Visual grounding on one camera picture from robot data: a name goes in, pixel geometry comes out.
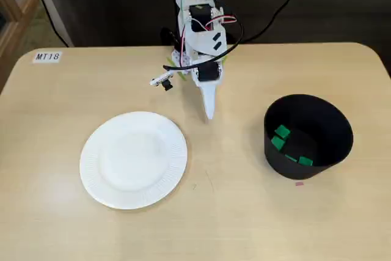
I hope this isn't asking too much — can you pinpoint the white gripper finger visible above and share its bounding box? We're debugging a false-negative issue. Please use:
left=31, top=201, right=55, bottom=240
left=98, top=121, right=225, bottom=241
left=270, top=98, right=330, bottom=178
left=200, top=84, right=221, bottom=120

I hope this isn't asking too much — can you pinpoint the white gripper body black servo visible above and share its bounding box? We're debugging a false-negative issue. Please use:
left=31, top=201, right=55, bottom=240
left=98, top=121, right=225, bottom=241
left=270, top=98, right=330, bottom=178
left=191, top=59, right=224, bottom=87

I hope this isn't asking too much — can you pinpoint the black pot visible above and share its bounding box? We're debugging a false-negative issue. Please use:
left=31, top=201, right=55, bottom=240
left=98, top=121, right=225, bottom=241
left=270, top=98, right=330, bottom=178
left=263, top=94, right=354, bottom=180

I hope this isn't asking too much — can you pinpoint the white paper plate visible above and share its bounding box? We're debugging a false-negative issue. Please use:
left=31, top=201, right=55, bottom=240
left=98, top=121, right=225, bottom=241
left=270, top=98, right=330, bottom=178
left=79, top=111, right=188, bottom=210

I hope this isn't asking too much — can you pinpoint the black table clamp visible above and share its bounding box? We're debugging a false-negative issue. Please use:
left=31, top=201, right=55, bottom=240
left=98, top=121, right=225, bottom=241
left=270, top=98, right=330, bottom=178
left=160, top=27, right=184, bottom=53

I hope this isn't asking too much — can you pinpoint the dark background panel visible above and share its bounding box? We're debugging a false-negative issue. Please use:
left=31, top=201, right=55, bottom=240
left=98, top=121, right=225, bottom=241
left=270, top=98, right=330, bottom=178
left=38, top=0, right=391, bottom=48

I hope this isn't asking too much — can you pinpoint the white MT18 label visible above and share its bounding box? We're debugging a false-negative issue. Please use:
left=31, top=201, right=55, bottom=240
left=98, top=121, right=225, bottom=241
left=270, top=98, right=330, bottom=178
left=32, top=51, right=64, bottom=64

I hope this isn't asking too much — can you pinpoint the red white servo wire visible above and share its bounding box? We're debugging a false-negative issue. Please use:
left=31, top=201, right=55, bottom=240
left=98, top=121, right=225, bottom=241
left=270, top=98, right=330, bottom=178
left=180, top=13, right=238, bottom=64

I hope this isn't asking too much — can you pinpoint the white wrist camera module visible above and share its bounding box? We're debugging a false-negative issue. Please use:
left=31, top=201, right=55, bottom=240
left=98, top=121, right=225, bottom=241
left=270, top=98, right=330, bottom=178
left=148, top=70, right=175, bottom=92

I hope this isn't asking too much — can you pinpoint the thick black camera cable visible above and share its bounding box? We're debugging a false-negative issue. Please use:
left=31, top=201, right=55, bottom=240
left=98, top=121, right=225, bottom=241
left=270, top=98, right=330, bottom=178
left=163, top=0, right=245, bottom=71

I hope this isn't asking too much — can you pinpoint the wooden shelf frame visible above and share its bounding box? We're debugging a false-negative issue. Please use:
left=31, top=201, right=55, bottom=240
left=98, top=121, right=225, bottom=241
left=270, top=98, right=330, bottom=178
left=0, top=0, right=42, bottom=94

